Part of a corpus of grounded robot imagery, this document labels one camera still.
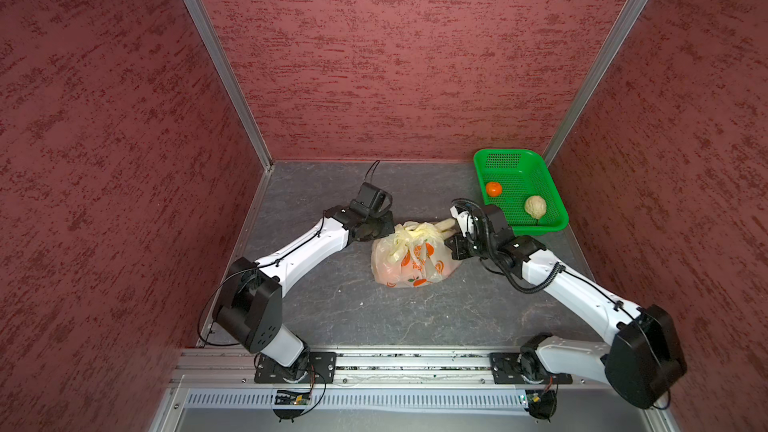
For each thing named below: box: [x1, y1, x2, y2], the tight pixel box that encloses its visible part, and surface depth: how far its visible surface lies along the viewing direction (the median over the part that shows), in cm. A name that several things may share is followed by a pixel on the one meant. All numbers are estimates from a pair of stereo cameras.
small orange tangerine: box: [486, 181, 503, 197], surface depth 109 cm
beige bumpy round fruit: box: [524, 195, 547, 220], surface depth 103 cm
